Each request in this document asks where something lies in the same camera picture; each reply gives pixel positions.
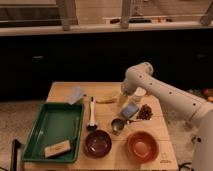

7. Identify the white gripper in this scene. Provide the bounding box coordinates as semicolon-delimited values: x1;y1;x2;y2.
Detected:
117;84;133;107

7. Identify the yellow banana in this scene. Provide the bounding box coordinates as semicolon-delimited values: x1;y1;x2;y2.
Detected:
96;97;117;104

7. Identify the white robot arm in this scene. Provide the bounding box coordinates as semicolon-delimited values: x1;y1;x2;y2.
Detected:
121;62;213;171

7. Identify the orange bowl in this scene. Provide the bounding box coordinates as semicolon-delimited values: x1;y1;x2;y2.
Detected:
127;131;159;164

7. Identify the purple bowl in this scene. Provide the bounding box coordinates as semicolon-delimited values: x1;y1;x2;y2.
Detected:
84;130;112;158

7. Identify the white cup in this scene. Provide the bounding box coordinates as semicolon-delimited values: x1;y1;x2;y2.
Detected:
131;87;146;103

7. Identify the blue sponge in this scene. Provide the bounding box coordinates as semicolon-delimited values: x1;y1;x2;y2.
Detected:
120;103;139;119

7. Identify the brown pine cone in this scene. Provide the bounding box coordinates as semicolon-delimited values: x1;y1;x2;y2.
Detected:
137;104;153;120

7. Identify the metal measuring cup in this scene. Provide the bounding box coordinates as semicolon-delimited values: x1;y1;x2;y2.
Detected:
111;118;140;135

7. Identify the green plastic tray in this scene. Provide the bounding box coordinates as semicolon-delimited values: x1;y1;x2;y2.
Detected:
22;103;84;163

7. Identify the wooden block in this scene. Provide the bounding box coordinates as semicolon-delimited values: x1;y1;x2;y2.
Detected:
44;140;71;158

